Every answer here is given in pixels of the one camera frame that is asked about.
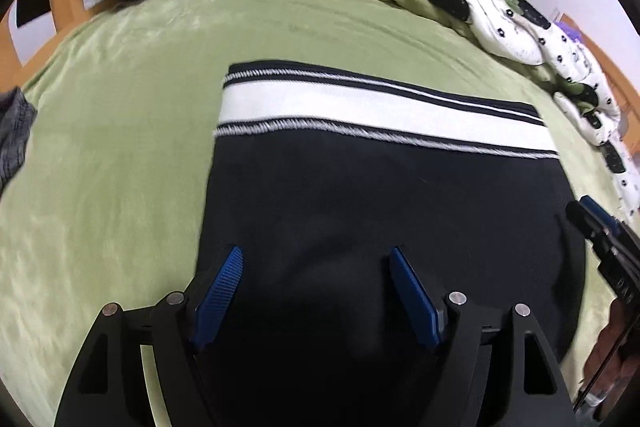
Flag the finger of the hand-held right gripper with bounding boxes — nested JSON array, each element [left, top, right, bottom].
[[580, 196, 640, 253], [565, 201, 640, 305]]

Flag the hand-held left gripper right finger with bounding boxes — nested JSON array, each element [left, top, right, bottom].
[[389, 246, 576, 427]]

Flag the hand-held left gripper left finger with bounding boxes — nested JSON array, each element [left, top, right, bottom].
[[52, 246, 245, 427]]

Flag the black pants with white stripes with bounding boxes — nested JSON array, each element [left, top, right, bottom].
[[192, 61, 588, 427]]

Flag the purple item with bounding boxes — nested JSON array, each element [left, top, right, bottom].
[[554, 21, 583, 42]]

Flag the green fleece blanket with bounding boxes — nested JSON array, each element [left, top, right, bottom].
[[0, 0, 636, 427]]

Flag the grey jeans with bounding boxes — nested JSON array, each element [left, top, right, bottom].
[[0, 87, 38, 194]]

